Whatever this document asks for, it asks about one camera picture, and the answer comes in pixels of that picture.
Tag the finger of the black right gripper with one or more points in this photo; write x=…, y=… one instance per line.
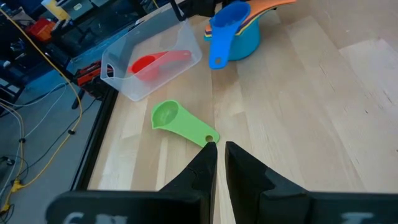
x=178, y=7
x=202, y=7

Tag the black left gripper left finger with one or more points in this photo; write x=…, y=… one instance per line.
x=186, y=202

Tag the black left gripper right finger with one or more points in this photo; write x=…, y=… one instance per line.
x=264, y=202

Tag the yellow measuring cup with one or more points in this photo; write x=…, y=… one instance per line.
x=253, y=22

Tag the teal measuring cup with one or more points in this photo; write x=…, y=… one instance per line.
x=245, y=43

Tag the red measuring cup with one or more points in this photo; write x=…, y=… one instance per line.
x=146, y=67

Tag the green measuring cup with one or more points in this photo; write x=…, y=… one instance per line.
x=183, y=124

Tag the clear plastic basket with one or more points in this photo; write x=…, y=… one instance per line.
x=124, y=84

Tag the grey laptop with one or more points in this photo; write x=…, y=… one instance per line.
x=77, y=6

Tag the red black tool box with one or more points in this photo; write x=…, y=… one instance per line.
x=90, y=74

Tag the yellow plastic container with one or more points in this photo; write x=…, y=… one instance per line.
x=57, y=9

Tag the red orange parts bin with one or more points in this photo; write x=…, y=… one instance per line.
x=40, y=29

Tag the black aluminium table frame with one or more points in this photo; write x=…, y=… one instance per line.
x=93, y=140

